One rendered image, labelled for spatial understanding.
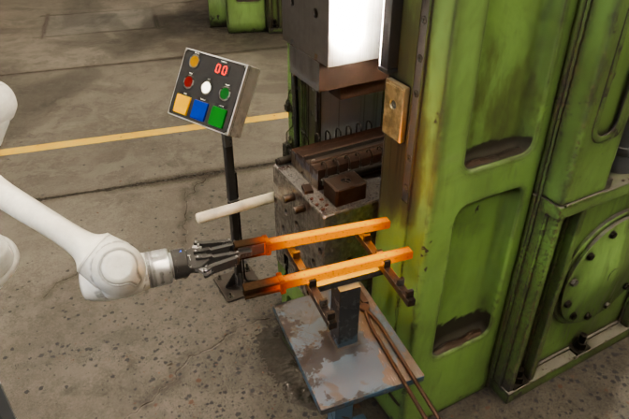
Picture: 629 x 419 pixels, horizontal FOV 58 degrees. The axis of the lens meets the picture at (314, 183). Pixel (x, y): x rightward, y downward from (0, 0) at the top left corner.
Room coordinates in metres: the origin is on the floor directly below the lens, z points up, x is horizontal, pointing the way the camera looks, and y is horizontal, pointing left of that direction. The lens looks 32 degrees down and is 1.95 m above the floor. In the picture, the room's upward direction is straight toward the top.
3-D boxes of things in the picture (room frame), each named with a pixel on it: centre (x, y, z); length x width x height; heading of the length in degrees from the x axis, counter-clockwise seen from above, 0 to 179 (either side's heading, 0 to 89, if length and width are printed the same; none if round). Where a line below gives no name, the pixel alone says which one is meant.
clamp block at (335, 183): (1.56, -0.10, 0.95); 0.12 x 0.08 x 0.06; 119
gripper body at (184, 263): (1.09, 0.31, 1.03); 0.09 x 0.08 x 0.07; 112
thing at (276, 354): (1.67, 0.08, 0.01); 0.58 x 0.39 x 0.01; 29
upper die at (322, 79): (1.79, -0.15, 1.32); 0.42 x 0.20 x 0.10; 119
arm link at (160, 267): (1.06, 0.38, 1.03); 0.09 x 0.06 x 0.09; 22
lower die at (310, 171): (1.79, -0.15, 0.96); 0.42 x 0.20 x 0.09; 119
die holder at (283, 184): (1.75, -0.18, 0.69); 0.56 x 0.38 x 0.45; 119
